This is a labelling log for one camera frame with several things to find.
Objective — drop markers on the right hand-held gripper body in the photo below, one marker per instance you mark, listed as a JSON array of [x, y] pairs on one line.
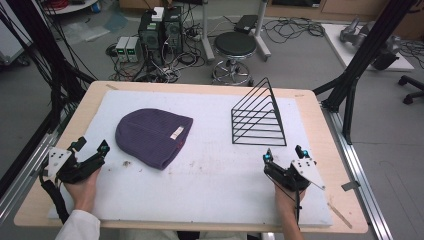
[[294, 173]]

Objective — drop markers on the black round stool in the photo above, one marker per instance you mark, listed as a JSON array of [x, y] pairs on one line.
[[234, 56]]

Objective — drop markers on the grey table leg stand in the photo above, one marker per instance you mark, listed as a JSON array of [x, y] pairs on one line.
[[233, 26]]

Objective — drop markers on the black box on floor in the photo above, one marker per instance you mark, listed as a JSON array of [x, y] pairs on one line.
[[246, 23]]

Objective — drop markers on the person's right hand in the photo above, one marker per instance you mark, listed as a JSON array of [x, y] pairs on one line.
[[288, 201]]

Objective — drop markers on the black computer tower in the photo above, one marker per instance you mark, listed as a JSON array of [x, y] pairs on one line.
[[173, 30], [150, 33]]

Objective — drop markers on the black office chair base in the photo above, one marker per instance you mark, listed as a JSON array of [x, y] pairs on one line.
[[410, 88]]

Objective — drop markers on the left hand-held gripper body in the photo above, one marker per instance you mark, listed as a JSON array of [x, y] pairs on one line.
[[74, 167]]

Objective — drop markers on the white foam mat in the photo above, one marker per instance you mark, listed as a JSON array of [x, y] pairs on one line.
[[200, 173]]

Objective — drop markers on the white platform with grey robot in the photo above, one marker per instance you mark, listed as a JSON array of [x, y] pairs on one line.
[[366, 43]]

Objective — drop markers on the aluminium rail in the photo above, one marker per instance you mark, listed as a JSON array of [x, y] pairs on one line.
[[360, 180], [30, 166]]

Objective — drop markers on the black metal frame stand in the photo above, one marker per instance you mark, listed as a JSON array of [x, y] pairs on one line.
[[360, 60], [50, 53]]

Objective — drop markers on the purple knit beanie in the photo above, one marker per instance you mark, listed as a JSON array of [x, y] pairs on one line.
[[151, 137]]

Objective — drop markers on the person's left hand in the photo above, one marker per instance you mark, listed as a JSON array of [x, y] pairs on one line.
[[83, 192]]

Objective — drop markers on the grey power supply unit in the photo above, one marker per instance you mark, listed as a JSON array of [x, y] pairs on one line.
[[132, 50], [121, 49]]

